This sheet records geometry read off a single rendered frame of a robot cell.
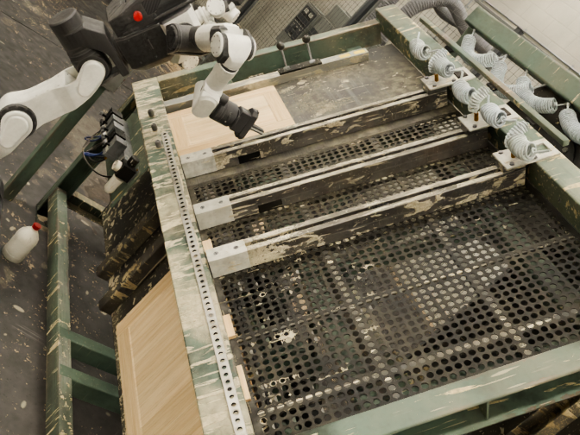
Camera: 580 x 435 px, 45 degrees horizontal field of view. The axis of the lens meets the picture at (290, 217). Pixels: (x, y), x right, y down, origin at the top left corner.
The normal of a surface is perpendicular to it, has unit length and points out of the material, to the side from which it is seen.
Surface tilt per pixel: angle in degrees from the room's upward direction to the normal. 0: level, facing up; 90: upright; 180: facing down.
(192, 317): 54
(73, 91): 90
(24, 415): 0
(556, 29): 90
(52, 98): 90
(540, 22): 90
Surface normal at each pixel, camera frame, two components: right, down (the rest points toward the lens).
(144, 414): -0.68, -0.46
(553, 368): -0.15, -0.77
